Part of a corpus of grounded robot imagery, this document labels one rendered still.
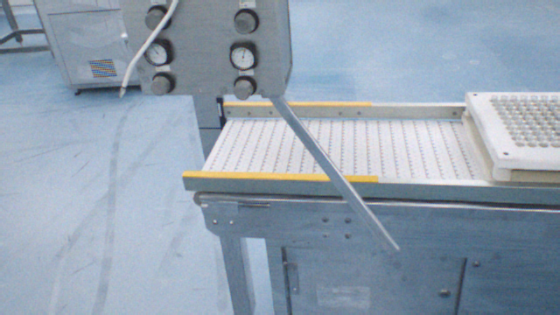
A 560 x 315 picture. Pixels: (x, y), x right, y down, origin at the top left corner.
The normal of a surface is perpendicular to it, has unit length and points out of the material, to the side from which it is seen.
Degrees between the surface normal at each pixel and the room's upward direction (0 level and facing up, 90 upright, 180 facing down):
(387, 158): 0
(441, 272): 90
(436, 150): 0
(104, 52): 90
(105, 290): 0
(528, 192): 90
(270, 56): 90
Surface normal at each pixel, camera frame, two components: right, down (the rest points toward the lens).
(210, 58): -0.14, 0.48
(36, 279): -0.07, -0.88
